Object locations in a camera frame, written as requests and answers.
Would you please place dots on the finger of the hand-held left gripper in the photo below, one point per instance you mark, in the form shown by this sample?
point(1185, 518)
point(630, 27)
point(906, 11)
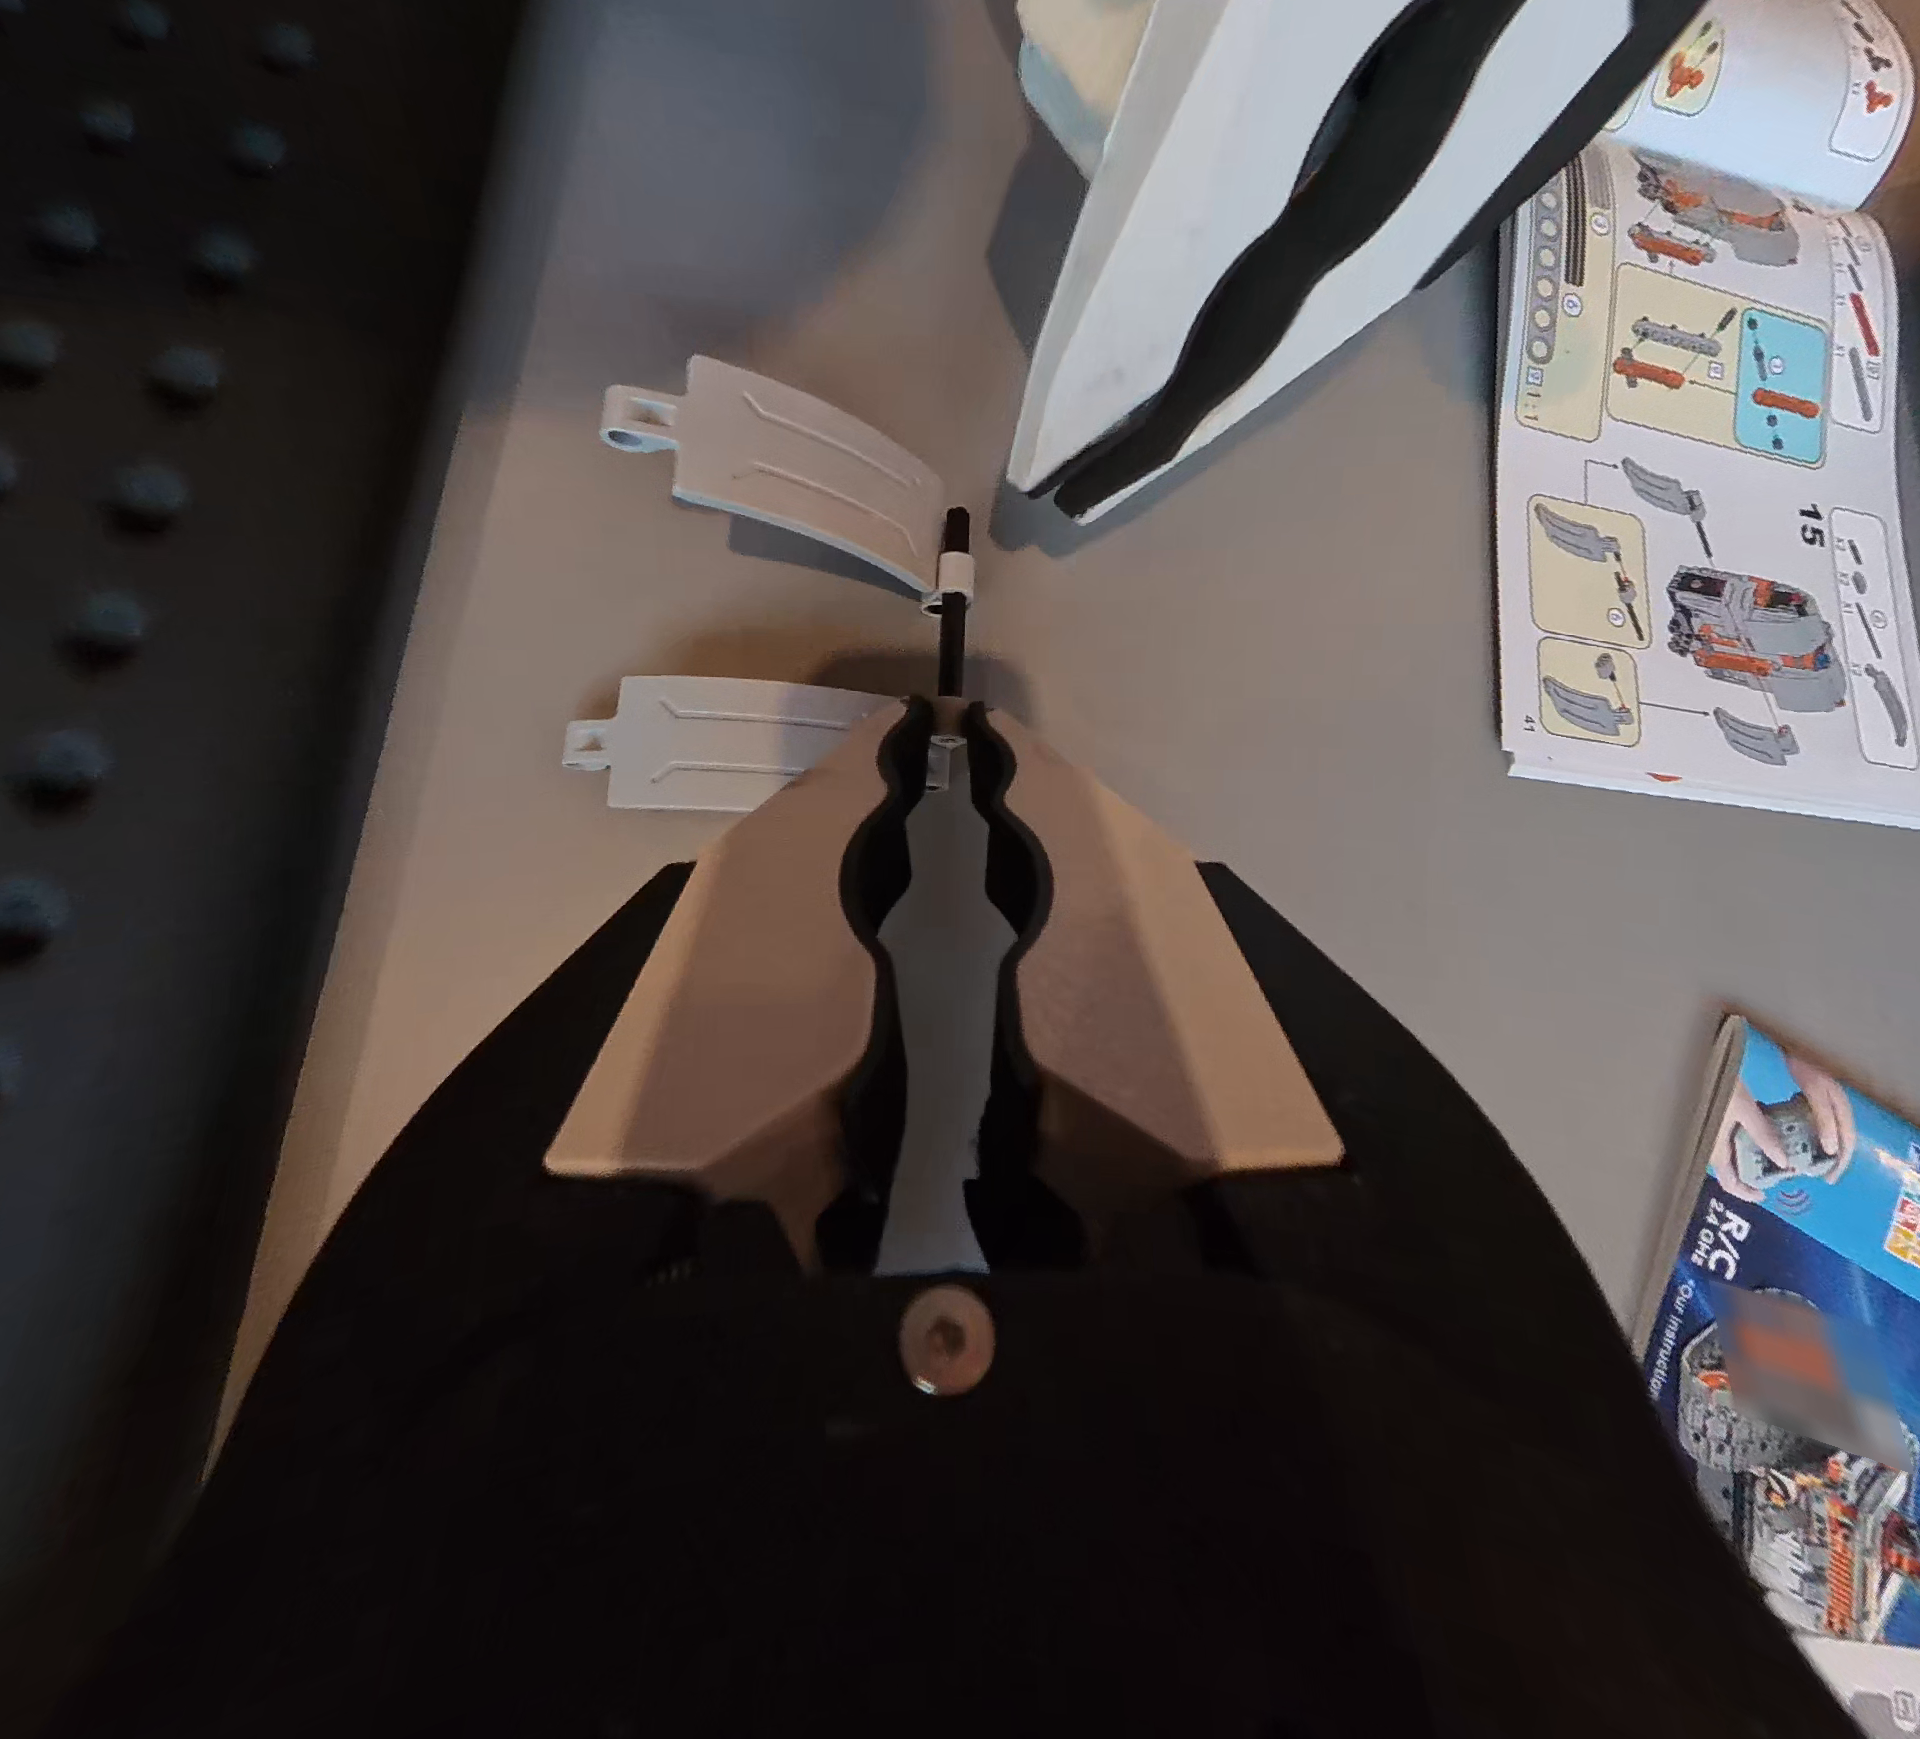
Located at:
point(1500, 135)
point(1201, 195)

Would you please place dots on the grey desk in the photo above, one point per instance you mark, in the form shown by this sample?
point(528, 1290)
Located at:
point(1349, 794)

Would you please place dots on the open building instruction booklet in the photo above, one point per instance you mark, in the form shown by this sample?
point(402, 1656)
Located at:
point(1696, 494)

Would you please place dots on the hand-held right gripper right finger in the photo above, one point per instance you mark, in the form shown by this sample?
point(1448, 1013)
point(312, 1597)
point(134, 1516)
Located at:
point(1172, 1018)

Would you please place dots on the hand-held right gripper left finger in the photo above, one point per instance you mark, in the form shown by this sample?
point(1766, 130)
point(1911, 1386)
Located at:
point(720, 1018)

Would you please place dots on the blue cover booklet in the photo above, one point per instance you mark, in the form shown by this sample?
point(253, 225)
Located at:
point(1771, 1169)

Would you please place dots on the sticker sheet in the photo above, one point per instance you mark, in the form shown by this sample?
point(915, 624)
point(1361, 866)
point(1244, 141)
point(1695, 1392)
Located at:
point(1882, 1687)

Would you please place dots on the black toy axle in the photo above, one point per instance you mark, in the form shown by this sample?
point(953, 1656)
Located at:
point(955, 651)

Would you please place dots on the black perforated plastic panel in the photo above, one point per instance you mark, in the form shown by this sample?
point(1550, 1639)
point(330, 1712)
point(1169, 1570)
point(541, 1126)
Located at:
point(181, 569)

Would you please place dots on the grey curved panel brick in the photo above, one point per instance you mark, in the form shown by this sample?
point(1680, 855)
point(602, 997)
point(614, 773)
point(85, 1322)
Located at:
point(780, 463)
point(707, 742)

